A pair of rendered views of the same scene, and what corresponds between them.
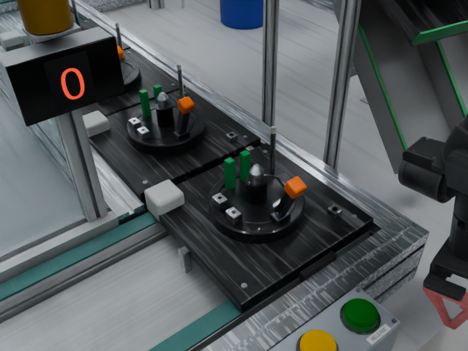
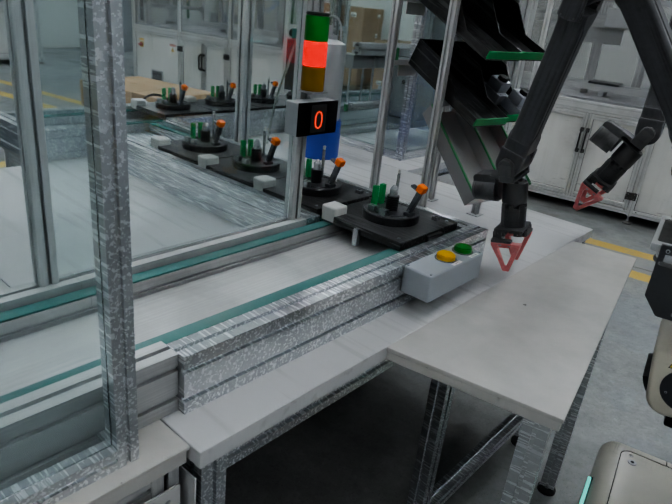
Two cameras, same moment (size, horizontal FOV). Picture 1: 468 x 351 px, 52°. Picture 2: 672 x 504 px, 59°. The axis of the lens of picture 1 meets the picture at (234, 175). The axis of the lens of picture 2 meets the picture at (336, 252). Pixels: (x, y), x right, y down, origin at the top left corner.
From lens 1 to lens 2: 0.89 m
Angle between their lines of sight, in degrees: 20
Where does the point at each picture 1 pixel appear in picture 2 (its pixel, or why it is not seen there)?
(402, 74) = (462, 154)
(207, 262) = (373, 231)
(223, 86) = not seen: hidden behind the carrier
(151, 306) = (341, 258)
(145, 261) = (326, 244)
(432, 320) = (494, 279)
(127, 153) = not seen: hidden behind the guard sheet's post
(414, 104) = (470, 171)
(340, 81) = (430, 152)
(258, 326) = (411, 252)
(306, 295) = (432, 244)
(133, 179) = (308, 204)
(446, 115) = not seen: hidden behind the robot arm
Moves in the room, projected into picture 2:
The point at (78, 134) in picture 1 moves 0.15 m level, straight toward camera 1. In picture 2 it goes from (301, 156) to (338, 175)
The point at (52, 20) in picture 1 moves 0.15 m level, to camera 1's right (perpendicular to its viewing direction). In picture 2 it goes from (320, 85) to (387, 90)
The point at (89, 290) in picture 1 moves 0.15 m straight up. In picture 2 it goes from (299, 252) to (305, 188)
